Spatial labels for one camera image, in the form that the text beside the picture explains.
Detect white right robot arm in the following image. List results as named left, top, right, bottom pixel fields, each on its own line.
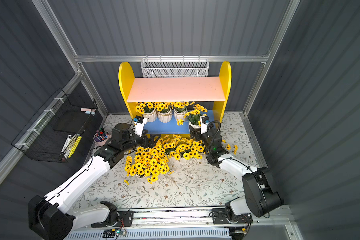
left=189, top=126, right=284, bottom=222

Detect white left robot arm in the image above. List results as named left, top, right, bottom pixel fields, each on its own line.
left=28, top=123, right=161, bottom=240

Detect sunflower pot back row right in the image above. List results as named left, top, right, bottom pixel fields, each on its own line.
left=173, top=102, right=195, bottom=121

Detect sunflower pot row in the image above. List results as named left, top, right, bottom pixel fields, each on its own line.
left=136, top=102, right=157, bottom=123
left=173, top=102, right=195, bottom=121
left=155, top=102, right=172, bottom=123

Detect sunflower pot back row middle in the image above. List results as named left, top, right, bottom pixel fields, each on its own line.
left=155, top=102, right=172, bottom=123

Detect sunflower pot back row left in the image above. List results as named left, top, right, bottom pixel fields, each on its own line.
left=136, top=102, right=157, bottom=123

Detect pink metal marker bucket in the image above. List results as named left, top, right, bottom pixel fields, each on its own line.
left=93, top=128, right=111, bottom=147

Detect yellow wooden shelf unit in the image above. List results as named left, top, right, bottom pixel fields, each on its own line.
left=118, top=61, right=232, bottom=122

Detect pink and blue sticky notes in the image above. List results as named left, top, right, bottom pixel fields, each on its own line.
left=81, top=108, right=96, bottom=116

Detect yellow book in basket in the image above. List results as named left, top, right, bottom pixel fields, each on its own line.
left=63, top=134, right=82, bottom=159

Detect white marker in basket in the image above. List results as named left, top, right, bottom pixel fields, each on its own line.
left=61, top=135, right=73, bottom=153

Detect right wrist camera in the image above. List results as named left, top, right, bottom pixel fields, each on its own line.
left=200, top=115, right=210, bottom=134

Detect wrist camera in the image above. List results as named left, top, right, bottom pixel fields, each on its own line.
left=134, top=116, right=147, bottom=137
left=200, top=115, right=210, bottom=134

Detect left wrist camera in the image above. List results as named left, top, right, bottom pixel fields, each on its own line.
left=134, top=116, right=147, bottom=137

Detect white wire wall basket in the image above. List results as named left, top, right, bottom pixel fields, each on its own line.
left=141, top=60, right=210, bottom=78

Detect black wire wall basket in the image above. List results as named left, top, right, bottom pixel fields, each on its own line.
left=12, top=91, right=98, bottom=164

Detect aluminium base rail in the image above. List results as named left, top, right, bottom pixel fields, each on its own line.
left=49, top=204, right=298, bottom=232

